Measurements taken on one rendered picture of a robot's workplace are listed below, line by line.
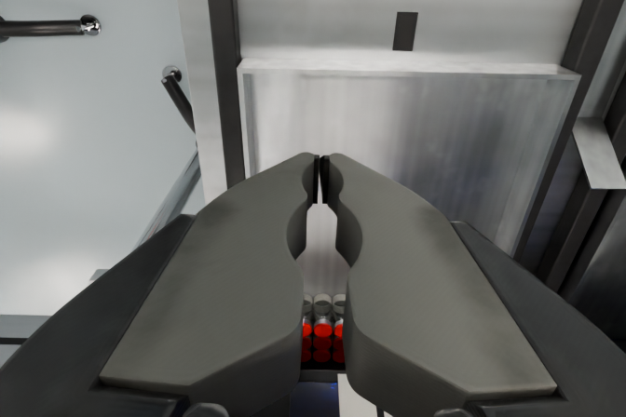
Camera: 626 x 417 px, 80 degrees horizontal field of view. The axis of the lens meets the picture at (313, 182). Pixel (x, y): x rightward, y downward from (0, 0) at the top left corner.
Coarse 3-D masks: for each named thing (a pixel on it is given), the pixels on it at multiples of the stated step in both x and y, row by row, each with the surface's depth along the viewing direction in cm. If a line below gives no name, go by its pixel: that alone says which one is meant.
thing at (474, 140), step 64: (256, 64) 29; (320, 64) 30; (384, 64) 30; (448, 64) 30; (512, 64) 31; (256, 128) 34; (320, 128) 34; (384, 128) 34; (448, 128) 34; (512, 128) 34; (320, 192) 38; (448, 192) 38; (512, 192) 37; (320, 256) 42; (512, 256) 37
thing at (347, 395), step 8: (344, 376) 35; (344, 384) 34; (344, 392) 33; (352, 392) 33; (344, 400) 33; (352, 400) 33; (360, 400) 33; (344, 408) 32; (352, 408) 32; (360, 408) 32; (368, 408) 32; (344, 416) 32; (352, 416) 32; (360, 416) 32; (368, 416) 32; (376, 416) 32; (392, 416) 32
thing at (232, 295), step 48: (240, 192) 9; (288, 192) 9; (192, 240) 8; (240, 240) 8; (288, 240) 8; (192, 288) 6; (240, 288) 7; (288, 288) 7; (144, 336) 6; (192, 336) 6; (240, 336) 6; (288, 336) 6; (144, 384) 5; (192, 384) 5; (240, 384) 6; (288, 384) 6
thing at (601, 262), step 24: (624, 168) 34; (624, 192) 34; (600, 216) 37; (624, 216) 39; (600, 240) 36; (624, 240) 40; (576, 264) 40; (600, 264) 42; (624, 264) 42; (576, 288) 40; (600, 288) 44; (624, 288) 44; (600, 312) 46; (624, 312) 46; (624, 336) 48
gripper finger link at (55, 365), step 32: (128, 256) 7; (160, 256) 7; (96, 288) 6; (128, 288) 6; (64, 320) 6; (96, 320) 6; (128, 320) 6; (32, 352) 5; (64, 352) 5; (96, 352) 5; (0, 384) 5; (32, 384) 5; (64, 384) 5; (96, 384) 5; (0, 416) 5; (32, 416) 5; (64, 416) 5; (96, 416) 5; (128, 416) 5; (160, 416) 5
